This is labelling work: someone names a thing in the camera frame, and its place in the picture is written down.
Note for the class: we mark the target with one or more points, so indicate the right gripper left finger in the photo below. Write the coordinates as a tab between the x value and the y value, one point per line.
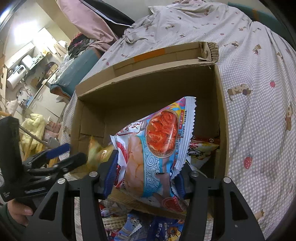
54	218

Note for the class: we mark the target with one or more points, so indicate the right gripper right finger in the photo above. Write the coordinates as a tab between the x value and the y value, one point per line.
232	217

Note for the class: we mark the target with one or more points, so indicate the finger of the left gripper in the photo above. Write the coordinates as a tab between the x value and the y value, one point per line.
48	154
60	165

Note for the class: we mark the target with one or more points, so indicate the pink blue shrimp cracker bag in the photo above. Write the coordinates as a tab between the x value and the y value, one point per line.
152	151

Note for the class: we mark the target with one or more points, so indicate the white orange chip bag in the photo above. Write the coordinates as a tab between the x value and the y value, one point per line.
200	150

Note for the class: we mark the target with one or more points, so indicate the left hand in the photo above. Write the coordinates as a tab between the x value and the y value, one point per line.
19	212

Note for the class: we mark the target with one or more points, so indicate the gold snack bag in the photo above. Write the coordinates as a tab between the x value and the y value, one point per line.
97	154

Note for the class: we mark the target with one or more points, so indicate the yellow cloth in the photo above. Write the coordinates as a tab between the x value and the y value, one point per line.
35	124

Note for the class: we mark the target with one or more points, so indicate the beige wafer packet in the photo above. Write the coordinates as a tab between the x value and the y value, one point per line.
114	223

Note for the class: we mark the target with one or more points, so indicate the blue white snack bag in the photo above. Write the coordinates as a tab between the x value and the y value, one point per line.
135	228

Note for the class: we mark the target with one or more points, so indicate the dark blue snack bag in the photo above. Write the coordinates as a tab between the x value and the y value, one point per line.
165	229

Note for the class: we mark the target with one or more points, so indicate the brown cardboard box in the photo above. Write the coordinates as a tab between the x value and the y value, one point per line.
129	90

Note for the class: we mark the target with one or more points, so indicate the white water heater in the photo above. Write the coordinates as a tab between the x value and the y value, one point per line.
16	77

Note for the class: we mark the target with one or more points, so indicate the teal pillow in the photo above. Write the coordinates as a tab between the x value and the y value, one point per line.
74	71

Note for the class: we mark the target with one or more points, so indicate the pink blanket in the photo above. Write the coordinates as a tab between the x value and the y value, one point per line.
96	20

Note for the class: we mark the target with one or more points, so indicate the patterned white bedsheet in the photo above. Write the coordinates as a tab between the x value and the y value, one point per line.
257	69

